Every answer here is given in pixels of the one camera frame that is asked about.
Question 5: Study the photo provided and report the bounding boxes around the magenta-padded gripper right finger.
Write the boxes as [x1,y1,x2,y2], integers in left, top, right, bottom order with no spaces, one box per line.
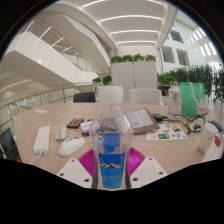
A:
[124,147,168,190]

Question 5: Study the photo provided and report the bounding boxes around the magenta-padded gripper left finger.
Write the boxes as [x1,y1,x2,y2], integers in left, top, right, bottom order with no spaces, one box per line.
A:
[57,148,100,190]

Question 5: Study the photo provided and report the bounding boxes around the clear blue-labelled water bottle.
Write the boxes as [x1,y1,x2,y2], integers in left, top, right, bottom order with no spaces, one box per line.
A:
[88,85,134,190]

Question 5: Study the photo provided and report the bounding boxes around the small grey computer mouse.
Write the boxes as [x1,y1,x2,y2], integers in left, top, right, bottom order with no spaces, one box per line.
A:
[57,136,86,158]

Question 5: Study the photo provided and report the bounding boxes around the colourful sticker sheet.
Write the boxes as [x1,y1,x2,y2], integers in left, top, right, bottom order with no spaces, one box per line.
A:
[145,123,188,141]

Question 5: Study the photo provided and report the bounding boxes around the white power strip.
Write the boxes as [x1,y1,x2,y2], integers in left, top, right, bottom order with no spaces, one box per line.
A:
[28,125,51,165]

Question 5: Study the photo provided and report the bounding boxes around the small white box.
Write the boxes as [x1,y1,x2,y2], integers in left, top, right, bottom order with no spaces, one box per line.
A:
[79,119,94,134]

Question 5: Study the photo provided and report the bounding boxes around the red and black case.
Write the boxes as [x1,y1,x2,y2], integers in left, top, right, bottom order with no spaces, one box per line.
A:
[66,117,85,130]

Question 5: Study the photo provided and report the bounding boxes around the small black pouch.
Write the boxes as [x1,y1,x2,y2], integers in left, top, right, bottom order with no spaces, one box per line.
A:
[151,113,168,123]

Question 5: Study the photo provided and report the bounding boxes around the white mug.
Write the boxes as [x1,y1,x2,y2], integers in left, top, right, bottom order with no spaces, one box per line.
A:
[198,121,221,154]

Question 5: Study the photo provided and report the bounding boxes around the black and red chair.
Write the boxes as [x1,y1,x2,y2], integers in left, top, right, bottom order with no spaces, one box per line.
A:
[0,128,21,163]

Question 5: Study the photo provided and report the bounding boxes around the clear empty drinking bottle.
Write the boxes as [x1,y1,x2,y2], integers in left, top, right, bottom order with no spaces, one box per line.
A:
[167,82,182,120]

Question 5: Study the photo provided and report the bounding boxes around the green tote bag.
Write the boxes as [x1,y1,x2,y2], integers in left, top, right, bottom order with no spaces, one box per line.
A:
[179,81,206,118]

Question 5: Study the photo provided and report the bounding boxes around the low planter with green plants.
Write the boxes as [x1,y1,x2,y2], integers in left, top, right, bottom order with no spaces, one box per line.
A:
[157,73,177,86]

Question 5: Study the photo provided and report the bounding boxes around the white cabinet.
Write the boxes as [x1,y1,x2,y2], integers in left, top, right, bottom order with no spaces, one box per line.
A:
[110,60,159,103]

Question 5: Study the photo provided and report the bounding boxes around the small planter with green plants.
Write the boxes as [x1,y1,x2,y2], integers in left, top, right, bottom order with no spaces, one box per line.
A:
[91,74,113,93]

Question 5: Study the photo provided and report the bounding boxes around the row of tall green plants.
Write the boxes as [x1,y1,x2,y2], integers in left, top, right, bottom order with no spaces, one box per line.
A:
[168,63,224,104]

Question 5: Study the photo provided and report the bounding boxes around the green plants atop cabinet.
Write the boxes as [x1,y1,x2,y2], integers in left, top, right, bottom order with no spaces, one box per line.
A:
[109,53,158,65]

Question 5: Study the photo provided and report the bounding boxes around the ceiling light strips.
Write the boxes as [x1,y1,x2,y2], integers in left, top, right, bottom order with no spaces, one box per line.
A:
[81,0,164,46]

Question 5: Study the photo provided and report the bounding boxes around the black tangled cables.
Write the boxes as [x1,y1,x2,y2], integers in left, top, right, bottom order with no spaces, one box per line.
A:
[173,113,209,134]

